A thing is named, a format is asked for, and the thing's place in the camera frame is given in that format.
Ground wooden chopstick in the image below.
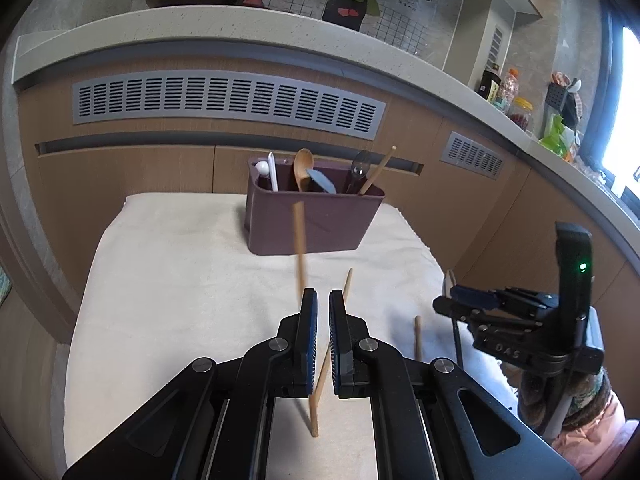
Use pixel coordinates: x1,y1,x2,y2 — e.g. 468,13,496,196
292,202,319,438
358,145,397,195
413,315,422,361
307,266,355,406

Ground grey silicone spoon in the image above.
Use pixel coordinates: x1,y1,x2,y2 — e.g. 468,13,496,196
307,168,337,194

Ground white plastic spoon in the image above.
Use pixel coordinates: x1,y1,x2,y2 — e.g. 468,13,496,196
267,152,279,192

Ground wooden spoon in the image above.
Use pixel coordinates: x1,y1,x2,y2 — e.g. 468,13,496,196
293,148,314,192

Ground small white ball-end scoop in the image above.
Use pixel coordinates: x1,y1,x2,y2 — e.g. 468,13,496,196
255,160,270,182

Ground maroon plastic utensil holder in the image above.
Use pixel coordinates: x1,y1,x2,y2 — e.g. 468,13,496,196
244,157,385,256

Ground small grey vent grille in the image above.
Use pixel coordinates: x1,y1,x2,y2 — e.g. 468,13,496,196
440,131,504,180

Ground cream table cloth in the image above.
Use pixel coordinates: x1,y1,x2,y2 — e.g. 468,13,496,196
64,194,516,463

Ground green items on counter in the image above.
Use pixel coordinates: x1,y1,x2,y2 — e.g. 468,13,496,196
539,113,582,162

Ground yellow lid jar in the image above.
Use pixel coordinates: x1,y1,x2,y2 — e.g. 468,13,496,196
508,96,534,131

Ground orange cap plastic bottle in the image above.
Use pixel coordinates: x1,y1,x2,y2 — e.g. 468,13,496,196
496,68,520,112

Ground black utensil rack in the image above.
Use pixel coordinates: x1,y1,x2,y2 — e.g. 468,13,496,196
544,70,584,129

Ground dark sauce bottle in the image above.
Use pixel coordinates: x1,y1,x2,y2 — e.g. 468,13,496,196
477,63,501,103

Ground long grey vent grille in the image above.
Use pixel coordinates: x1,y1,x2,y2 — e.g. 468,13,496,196
72,70,386,141

